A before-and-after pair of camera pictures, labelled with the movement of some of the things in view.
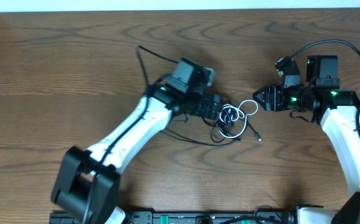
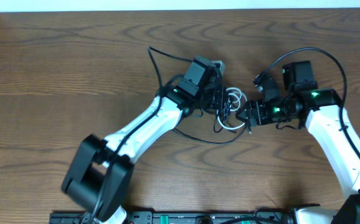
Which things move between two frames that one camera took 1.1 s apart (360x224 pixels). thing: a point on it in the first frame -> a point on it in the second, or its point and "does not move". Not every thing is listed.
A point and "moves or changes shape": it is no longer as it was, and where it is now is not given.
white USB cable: (246, 117) moves or changes shape
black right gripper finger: (261, 94) -> (244, 112)
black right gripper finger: (261, 96) -> (245, 119)
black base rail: (274, 216) does not move
